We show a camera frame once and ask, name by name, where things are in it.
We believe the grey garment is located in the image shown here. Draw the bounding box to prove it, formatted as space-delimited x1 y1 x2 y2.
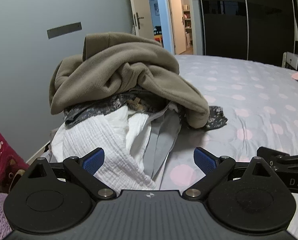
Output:
144 105 183 180

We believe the dark floral garment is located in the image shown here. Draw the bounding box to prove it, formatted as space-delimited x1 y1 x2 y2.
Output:
63 94 228 130

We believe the hallway shelf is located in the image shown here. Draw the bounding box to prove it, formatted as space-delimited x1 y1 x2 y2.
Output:
182 4 192 48

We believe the olive fleece jacket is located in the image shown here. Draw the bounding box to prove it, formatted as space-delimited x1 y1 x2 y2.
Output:
49 32 210 129

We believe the white door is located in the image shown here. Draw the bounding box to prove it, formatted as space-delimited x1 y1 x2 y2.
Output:
127 0 155 39

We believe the black wardrobe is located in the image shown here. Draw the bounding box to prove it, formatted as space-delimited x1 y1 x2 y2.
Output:
196 0 298 67

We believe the white textured garment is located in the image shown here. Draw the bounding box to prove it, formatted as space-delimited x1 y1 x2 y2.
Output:
50 105 157 192

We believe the grey wall strip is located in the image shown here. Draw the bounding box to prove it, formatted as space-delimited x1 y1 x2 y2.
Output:
47 22 82 39

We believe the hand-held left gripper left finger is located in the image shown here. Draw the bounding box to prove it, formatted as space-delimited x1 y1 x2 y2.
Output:
26 148 116 199

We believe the white nightstand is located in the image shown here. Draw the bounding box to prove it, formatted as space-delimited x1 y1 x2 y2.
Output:
282 51 298 72

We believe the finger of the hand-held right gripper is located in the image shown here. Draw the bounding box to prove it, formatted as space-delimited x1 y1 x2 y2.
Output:
257 147 298 163

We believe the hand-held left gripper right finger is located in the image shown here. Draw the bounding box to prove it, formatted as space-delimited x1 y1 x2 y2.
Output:
182 147 273 200

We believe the metal door handle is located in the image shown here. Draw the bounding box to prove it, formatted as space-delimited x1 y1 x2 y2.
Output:
133 12 144 28

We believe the beige hallway door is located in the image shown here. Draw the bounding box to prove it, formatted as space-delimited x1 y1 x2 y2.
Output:
166 0 187 55

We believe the bed with polka-dot sheet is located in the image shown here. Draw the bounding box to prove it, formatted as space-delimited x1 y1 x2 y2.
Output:
26 54 298 240

